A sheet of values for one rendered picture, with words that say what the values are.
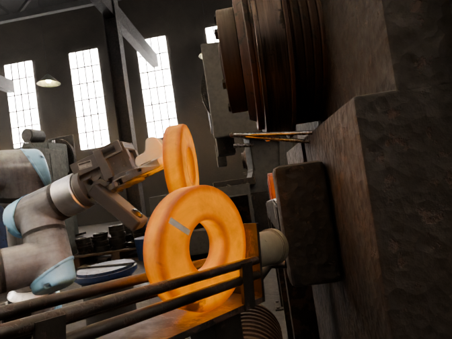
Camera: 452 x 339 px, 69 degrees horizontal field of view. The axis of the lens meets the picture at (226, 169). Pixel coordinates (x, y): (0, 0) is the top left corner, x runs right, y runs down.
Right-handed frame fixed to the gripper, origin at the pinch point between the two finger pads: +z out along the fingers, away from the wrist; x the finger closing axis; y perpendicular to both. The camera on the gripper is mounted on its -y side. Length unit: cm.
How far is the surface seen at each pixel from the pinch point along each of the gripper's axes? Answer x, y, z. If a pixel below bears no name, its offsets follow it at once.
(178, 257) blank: -24.4, -13.6, -0.6
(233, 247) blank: -16.6, -16.5, 4.4
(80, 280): 94, -22, -88
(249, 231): -14.1, -15.8, 7.1
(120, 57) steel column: 678, 353, -156
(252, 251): -14.6, -18.6, 6.4
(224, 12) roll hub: 21.7, 31.0, 21.5
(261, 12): 9.5, 21.8, 27.0
